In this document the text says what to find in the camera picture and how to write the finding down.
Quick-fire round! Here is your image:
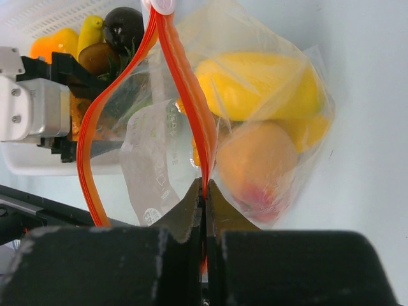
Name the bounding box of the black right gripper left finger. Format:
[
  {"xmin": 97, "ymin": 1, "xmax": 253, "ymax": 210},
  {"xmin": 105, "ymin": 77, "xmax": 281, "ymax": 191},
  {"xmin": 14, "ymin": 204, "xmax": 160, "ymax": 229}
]
[{"xmin": 152, "ymin": 179, "xmax": 203, "ymax": 305}]

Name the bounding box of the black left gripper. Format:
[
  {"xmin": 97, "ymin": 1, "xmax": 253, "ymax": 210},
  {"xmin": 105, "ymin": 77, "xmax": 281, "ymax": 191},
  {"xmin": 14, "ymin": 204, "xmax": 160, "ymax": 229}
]
[{"xmin": 29, "ymin": 52, "xmax": 108, "ymax": 163}]

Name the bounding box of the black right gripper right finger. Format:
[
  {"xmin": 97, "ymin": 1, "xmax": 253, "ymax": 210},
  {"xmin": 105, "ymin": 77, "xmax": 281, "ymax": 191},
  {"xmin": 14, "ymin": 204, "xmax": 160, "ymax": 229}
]
[{"xmin": 203, "ymin": 180, "xmax": 260, "ymax": 305}]

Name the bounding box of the pink toy peach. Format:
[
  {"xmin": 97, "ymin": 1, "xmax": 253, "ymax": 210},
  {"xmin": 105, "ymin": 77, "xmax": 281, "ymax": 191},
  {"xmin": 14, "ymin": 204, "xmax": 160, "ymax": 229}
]
[{"xmin": 233, "ymin": 184, "xmax": 291, "ymax": 223}]

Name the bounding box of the orange toy fruit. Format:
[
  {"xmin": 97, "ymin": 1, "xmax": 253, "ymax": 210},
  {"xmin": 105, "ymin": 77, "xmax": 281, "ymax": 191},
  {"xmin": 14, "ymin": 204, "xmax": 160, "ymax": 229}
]
[{"xmin": 216, "ymin": 121, "xmax": 298, "ymax": 203}]

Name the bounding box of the clear zip bag red zipper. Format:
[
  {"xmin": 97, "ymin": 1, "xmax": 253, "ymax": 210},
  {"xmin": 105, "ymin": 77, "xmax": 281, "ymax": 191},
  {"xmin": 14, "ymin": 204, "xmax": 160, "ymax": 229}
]
[{"xmin": 76, "ymin": 1, "xmax": 335, "ymax": 230}]

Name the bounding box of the yellow toy mango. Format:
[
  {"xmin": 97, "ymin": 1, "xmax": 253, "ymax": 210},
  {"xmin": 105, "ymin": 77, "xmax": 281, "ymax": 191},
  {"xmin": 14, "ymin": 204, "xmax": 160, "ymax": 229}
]
[{"xmin": 195, "ymin": 52, "xmax": 326, "ymax": 121}]

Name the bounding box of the green toy bell pepper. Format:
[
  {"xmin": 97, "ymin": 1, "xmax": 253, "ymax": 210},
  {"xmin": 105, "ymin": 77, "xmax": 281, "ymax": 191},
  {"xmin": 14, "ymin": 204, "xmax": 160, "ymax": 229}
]
[{"xmin": 124, "ymin": 94, "xmax": 152, "ymax": 119}]

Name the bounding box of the yellow toy bell pepper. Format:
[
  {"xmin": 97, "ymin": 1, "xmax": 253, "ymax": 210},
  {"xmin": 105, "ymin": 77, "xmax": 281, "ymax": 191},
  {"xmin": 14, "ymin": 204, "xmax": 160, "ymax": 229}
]
[{"xmin": 277, "ymin": 115, "xmax": 332, "ymax": 153}]

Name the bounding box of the orange toy papaya half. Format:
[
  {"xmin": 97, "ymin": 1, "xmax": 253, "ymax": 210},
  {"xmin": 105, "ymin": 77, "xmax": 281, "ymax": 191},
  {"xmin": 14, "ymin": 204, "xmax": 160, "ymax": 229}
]
[{"xmin": 29, "ymin": 27, "xmax": 79, "ymax": 64}]

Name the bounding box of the brown toy potato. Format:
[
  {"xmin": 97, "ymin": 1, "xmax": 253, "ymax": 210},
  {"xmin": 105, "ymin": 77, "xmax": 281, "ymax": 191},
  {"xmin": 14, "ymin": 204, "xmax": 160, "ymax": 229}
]
[{"xmin": 78, "ymin": 43, "xmax": 119, "ymax": 77}]

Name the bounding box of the orange toy pineapple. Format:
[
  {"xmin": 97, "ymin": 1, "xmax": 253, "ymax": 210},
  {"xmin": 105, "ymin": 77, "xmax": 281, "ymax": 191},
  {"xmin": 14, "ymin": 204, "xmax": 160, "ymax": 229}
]
[{"xmin": 70, "ymin": 47, "xmax": 138, "ymax": 141}]

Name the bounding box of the yellow toy banana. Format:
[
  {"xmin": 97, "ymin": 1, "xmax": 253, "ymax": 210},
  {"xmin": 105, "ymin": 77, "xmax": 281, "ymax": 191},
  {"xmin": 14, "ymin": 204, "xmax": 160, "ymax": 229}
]
[{"xmin": 76, "ymin": 15, "xmax": 104, "ymax": 58}]

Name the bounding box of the white perforated plastic basket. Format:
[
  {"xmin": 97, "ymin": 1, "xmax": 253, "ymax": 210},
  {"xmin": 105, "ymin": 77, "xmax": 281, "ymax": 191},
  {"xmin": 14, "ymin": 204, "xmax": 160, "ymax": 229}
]
[{"xmin": 1, "ymin": 1, "xmax": 141, "ymax": 175}]

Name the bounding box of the dark purple toy eggplant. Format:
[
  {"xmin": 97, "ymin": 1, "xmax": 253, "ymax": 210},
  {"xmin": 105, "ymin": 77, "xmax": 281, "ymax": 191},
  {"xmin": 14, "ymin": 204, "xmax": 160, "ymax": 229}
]
[{"xmin": 103, "ymin": 7, "xmax": 144, "ymax": 54}]

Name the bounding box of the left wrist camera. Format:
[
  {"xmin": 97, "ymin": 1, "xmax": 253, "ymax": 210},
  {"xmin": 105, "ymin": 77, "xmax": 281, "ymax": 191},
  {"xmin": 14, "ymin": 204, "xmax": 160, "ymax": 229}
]
[{"xmin": 1, "ymin": 46, "xmax": 71, "ymax": 142}]

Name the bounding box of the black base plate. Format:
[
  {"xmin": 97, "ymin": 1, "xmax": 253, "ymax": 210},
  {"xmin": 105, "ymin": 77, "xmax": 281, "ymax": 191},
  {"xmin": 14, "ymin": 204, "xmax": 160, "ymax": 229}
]
[{"xmin": 0, "ymin": 184, "xmax": 141, "ymax": 246}]

